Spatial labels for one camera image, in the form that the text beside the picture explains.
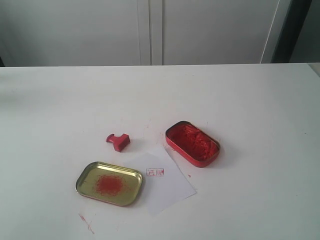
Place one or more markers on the red stamp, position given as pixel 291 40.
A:
pixel 119 142

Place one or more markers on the red ink paste tin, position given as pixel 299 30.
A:
pixel 192 143

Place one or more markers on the white paper sheet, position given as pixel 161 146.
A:
pixel 164 184

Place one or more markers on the gold tin lid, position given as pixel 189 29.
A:
pixel 108 183

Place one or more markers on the grey cabinet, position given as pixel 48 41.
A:
pixel 139 32

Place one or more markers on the dark vertical post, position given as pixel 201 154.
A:
pixel 290 31

